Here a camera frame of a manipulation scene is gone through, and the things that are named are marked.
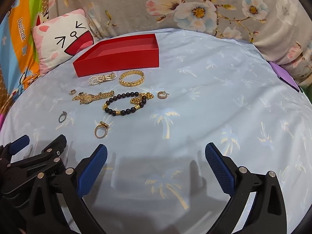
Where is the wide gold bangle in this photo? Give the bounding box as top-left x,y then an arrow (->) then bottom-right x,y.
119,70 -> 145,87

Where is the light blue palm print sheet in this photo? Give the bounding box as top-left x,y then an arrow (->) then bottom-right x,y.
0,28 -> 312,234

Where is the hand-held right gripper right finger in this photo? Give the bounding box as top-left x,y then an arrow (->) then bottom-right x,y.
205,143 -> 287,234

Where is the gold wristwatch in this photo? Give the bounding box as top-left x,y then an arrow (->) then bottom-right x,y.
80,90 -> 115,105

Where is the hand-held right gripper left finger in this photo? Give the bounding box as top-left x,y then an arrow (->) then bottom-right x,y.
26,144 -> 108,234

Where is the gold chain with pendant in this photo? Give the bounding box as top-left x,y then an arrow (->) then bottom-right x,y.
130,92 -> 154,106

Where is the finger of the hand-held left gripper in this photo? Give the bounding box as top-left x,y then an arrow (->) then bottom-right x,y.
9,134 -> 68,176
0,135 -> 30,157

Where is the black bead bracelet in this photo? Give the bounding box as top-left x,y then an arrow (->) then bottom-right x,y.
102,91 -> 147,116

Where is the grey floral blanket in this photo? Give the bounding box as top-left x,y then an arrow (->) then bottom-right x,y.
43,0 -> 312,86

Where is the gold ring with stones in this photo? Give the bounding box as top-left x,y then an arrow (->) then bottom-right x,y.
94,121 -> 109,139

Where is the white pearl bracelet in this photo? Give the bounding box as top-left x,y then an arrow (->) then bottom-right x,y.
88,72 -> 117,86

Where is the red cardboard box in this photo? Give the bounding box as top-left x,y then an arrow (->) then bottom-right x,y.
73,33 -> 160,78

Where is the colourful cartoon blanket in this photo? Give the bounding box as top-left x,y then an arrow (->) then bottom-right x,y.
0,0 -> 59,117

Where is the purple flat object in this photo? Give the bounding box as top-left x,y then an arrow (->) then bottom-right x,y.
269,61 -> 300,92

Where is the white cat face pillow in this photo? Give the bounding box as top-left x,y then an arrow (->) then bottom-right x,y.
32,8 -> 98,75

